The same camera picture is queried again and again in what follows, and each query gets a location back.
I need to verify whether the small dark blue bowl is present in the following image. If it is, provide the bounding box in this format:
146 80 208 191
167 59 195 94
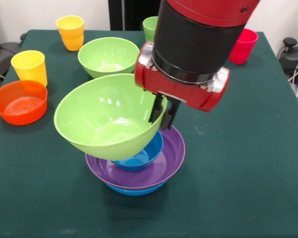
110 130 164 173

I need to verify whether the dark green table cloth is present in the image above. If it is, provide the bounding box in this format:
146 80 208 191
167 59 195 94
0 29 298 238

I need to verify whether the black panel with poles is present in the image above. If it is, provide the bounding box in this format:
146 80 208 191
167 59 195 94
108 0 162 31

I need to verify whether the purple bowl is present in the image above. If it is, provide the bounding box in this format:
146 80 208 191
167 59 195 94
85 125 186 191

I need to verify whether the red cup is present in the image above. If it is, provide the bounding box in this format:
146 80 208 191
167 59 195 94
228 28 259 65

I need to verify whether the green bowl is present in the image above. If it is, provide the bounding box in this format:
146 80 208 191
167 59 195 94
54 73 168 161
77 37 141 80

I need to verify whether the large light blue bowl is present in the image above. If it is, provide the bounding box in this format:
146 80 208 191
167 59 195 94
105 179 169 197

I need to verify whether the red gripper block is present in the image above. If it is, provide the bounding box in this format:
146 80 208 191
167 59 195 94
134 41 231 130

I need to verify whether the yellow orange cup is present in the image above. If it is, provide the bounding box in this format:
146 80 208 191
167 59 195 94
55 15 85 52

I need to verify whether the green cup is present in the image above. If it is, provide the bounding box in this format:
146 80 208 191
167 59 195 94
142 16 159 43

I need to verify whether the orange bowl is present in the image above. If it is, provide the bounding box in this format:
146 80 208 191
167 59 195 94
0 80 48 126

